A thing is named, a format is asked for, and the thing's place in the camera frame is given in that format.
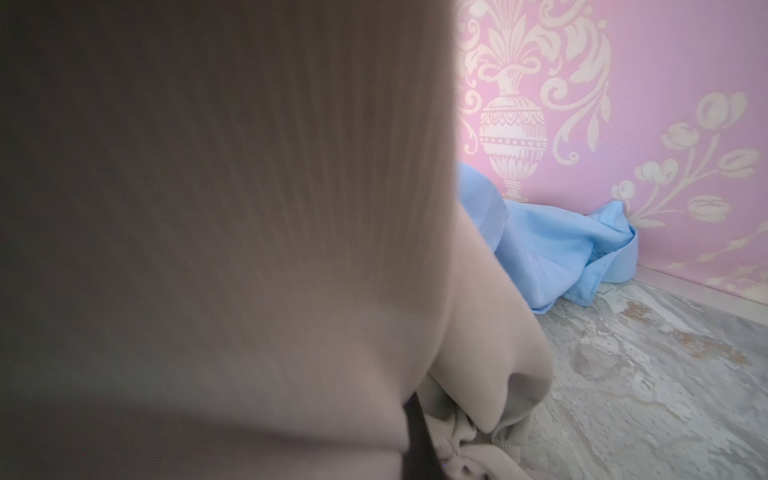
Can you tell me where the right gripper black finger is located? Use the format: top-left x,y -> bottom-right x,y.
401,393 -> 446,480

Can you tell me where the grey cloth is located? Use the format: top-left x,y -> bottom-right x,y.
1,1 -> 552,479

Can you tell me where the light blue cloth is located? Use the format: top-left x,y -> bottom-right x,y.
458,163 -> 639,314

